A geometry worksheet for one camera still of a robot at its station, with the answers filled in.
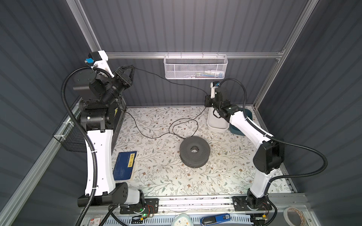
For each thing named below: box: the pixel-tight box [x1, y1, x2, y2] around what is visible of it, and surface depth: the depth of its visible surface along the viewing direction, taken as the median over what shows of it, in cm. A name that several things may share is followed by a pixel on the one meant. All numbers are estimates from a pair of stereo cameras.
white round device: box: [171, 213, 195, 226], surface depth 69 cm
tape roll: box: [283, 206, 306, 226], surface depth 71 cm
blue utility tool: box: [200, 213, 231, 226], surface depth 69 cm
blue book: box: [112, 151, 138, 181], surface depth 88 cm
